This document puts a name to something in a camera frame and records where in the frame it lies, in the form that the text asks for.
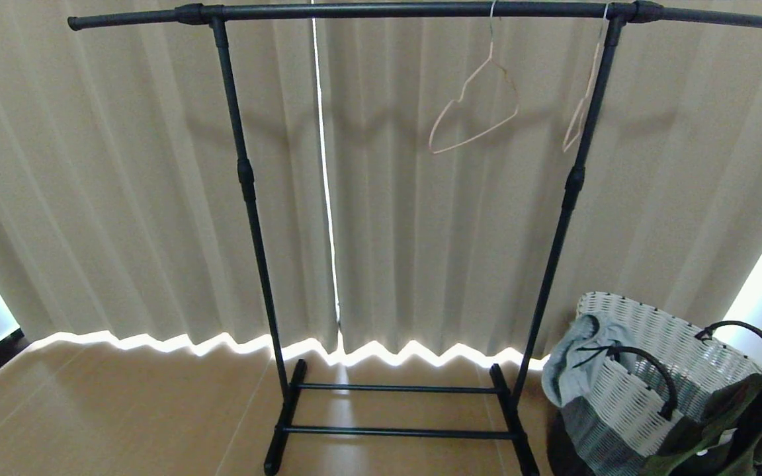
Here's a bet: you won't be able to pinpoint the white laundry basket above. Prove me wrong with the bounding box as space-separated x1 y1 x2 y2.
545 292 762 476

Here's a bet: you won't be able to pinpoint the pink clothes hanger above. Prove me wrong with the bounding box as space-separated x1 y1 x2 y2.
562 3 614 153
428 0 521 156

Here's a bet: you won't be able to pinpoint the beige curtain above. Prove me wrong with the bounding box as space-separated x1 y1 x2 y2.
0 0 762 370

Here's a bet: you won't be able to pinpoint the green printed t-shirt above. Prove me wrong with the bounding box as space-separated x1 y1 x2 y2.
642 374 762 476

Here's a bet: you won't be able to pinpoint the black clothes rack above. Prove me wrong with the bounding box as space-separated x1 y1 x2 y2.
67 0 762 476

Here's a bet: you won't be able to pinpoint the pale grey shorts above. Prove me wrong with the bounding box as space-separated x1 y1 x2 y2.
542 313 641 408

